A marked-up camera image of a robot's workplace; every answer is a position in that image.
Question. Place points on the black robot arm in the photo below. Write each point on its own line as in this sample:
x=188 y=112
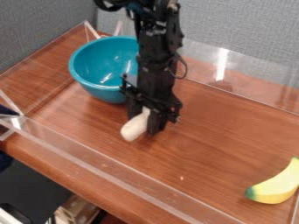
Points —
x=158 y=35

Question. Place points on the white red toy mushroom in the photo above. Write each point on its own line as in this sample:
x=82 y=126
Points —
x=136 y=126

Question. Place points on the clear acrylic barrier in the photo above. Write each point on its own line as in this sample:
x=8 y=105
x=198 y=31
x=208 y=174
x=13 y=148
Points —
x=182 y=177

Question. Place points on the blue plastic bowl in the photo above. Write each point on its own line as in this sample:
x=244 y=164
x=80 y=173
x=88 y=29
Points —
x=97 y=64

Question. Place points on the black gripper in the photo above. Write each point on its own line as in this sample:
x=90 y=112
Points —
x=149 y=89

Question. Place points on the yellow toy banana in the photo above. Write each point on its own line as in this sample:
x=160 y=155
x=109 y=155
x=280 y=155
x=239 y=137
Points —
x=276 y=189

